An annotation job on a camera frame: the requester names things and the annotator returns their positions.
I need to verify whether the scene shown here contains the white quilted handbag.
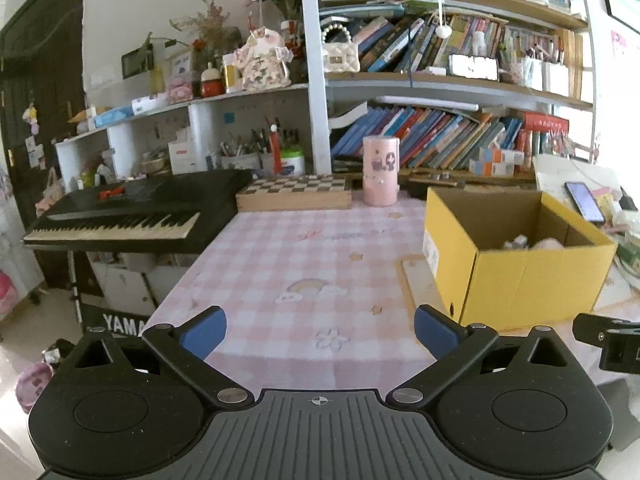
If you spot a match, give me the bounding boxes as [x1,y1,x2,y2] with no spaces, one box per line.
[321,25,361,73]

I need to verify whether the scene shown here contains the pink gift box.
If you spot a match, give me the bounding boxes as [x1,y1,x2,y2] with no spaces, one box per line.
[165,72,196,103]

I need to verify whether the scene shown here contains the black picture frame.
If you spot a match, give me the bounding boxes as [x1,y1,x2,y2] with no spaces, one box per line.
[121,46,153,80]

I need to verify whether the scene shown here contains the white box red label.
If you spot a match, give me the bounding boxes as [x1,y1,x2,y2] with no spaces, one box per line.
[167,140,208,175]

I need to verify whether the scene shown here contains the black smartphone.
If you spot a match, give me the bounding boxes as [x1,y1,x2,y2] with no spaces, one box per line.
[564,181,606,224]

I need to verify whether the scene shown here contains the long red box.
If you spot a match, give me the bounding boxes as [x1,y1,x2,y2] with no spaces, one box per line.
[522,112,571,133]

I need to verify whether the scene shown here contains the yellow white can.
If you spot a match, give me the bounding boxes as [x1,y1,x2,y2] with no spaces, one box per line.
[221,55,241,95]

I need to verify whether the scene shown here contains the white bookshelf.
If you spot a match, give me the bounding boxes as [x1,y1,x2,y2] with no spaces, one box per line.
[54,0,596,196]

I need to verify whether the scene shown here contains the green lidded white jar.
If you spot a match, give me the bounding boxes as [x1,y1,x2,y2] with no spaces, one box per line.
[279,147,307,177]

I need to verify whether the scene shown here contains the pen holder with pens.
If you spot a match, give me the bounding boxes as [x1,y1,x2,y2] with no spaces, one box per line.
[220,127,273,171]

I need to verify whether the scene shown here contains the pink floral plaque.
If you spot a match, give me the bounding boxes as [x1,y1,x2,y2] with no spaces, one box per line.
[235,29,292,92]

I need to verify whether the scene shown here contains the pink plastic bag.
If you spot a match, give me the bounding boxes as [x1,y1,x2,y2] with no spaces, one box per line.
[15,347,66,413]

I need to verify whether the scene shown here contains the white paper sheets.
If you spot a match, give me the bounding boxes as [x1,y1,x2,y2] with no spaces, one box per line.
[532,154,621,201]

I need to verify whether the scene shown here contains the blue tissue pack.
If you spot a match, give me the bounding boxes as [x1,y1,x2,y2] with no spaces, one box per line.
[92,107,136,128]

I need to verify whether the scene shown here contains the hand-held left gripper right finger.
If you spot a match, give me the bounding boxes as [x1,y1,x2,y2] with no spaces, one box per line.
[385,304,582,409]

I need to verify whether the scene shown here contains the row of colourful books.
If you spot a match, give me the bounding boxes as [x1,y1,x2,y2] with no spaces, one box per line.
[330,105,523,171]

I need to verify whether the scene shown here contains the white cabinet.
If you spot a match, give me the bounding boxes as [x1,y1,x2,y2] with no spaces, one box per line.
[87,252,201,318]

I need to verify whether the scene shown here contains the pink checked desktop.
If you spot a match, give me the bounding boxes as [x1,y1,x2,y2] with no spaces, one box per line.
[142,195,640,396]

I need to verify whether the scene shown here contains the orange white small box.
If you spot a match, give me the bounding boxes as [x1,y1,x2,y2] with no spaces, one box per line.
[479,147,525,165]
[469,159,516,177]

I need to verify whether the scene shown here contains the dark wooden door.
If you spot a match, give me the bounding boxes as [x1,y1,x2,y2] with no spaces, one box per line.
[0,0,86,291]

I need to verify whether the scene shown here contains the black keyboard stand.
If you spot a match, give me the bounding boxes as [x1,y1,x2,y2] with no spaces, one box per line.
[70,250,161,338]

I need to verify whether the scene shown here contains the pink cartoon cylinder tin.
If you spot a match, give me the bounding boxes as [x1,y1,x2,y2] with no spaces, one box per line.
[361,135,401,207]

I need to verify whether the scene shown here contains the leaning shelf books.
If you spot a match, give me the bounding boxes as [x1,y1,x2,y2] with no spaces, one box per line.
[357,12,506,73]

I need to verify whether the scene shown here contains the dried flower bouquet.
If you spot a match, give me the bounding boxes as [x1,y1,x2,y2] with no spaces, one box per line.
[170,0,241,61]

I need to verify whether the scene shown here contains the wooden chessboard box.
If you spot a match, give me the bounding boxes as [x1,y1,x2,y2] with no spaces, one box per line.
[235,173,353,212]

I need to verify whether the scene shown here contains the white storage containers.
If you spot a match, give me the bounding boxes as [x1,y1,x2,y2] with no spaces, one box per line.
[520,57,571,97]

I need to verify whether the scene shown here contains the black electronic keyboard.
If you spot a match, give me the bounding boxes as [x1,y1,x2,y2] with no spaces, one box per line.
[22,169,253,256]

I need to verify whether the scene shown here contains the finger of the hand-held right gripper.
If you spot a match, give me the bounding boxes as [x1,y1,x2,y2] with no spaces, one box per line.
[571,312,640,346]

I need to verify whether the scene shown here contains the yellow cardboard box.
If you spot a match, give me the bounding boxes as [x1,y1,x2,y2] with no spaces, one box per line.
[422,186,618,331]

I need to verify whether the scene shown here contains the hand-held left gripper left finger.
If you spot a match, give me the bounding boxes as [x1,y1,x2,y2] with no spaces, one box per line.
[67,305,254,409]

